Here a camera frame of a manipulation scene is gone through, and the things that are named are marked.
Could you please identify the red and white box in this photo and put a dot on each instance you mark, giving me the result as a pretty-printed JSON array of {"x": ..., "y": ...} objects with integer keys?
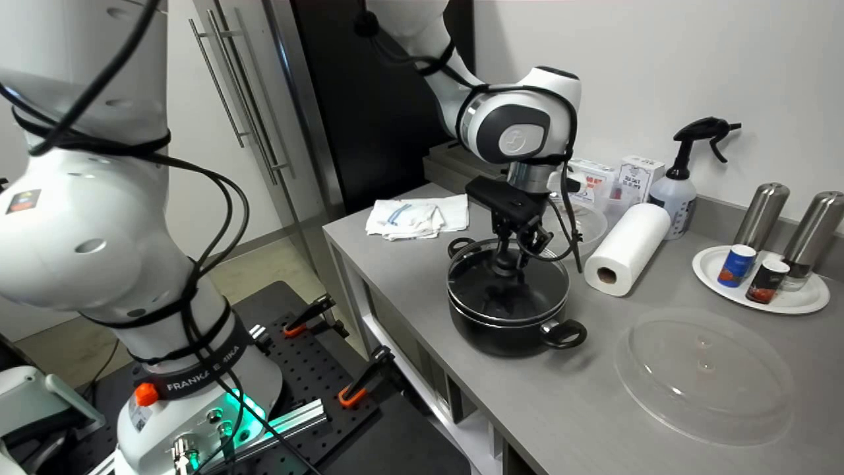
[{"x": 596, "y": 185}]

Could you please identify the black refrigerator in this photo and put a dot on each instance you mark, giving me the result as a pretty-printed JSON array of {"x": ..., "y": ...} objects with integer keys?
[{"x": 369, "y": 122}]

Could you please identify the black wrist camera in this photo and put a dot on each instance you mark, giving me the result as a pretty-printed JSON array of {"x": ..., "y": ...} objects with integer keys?
[{"x": 505, "y": 198}]

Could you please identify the small clear plastic bowl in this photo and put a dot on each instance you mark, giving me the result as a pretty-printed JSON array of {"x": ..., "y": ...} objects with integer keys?
[{"x": 590, "y": 227}]

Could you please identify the black cooking pot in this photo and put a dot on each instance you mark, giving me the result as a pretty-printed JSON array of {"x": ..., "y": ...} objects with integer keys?
[{"x": 510, "y": 339}]

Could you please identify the spray bottle with black trigger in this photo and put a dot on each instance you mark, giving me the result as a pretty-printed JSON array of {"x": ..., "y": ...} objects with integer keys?
[{"x": 676, "y": 192}]

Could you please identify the folded white cloth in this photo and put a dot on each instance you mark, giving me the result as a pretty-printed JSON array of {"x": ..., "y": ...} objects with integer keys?
[{"x": 412, "y": 214}]

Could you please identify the white paper towel roll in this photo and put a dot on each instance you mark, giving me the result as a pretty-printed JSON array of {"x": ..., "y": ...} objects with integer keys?
[{"x": 633, "y": 241}]

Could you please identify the white oval plate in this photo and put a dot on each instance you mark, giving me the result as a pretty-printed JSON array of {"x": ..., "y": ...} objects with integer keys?
[{"x": 800, "y": 299}]

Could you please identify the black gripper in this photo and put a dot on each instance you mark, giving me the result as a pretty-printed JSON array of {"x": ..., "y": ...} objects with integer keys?
[{"x": 518, "y": 231}]

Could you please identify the small white box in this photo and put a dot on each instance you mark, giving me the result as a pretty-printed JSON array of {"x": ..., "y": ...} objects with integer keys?
[{"x": 637, "y": 179}]

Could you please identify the glass lid with black knob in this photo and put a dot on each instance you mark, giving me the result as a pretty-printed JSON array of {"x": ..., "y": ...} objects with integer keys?
[{"x": 490, "y": 294}]

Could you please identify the small jar with red label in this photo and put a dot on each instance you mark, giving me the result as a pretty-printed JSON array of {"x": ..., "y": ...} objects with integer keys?
[{"x": 767, "y": 281}]

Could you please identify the white shelf cabinet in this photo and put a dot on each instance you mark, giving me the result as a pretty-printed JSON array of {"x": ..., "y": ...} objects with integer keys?
[{"x": 390, "y": 344}]

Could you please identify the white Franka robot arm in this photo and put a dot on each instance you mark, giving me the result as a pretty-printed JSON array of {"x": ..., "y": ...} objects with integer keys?
[{"x": 88, "y": 227}]

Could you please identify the dark grey tray box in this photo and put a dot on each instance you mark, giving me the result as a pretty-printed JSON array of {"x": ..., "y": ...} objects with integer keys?
[{"x": 448, "y": 171}]

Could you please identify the steel canister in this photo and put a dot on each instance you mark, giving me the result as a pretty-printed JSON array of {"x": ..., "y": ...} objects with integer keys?
[
  {"x": 813, "y": 227},
  {"x": 761, "y": 214}
]

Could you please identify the large clear plastic cover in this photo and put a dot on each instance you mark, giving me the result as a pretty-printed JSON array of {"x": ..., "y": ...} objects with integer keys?
[{"x": 701, "y": 378}]

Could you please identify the grey device beside robot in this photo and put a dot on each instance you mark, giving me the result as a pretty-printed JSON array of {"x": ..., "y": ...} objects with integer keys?
[{"x": 34, "y": 398}]

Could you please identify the orange and black clamp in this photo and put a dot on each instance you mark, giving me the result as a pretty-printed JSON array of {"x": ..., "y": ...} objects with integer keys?
[
  {"x": 362, "y": 384},
  {"x": 307, "y": 318}
]

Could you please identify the small jar with blue label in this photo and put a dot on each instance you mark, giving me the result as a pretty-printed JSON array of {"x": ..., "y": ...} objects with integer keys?
[{"x": 735, "y": 264}]

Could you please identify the black perforated robot table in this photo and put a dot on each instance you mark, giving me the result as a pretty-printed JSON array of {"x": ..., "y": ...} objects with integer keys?
[{"x": 307, "y": 372}]

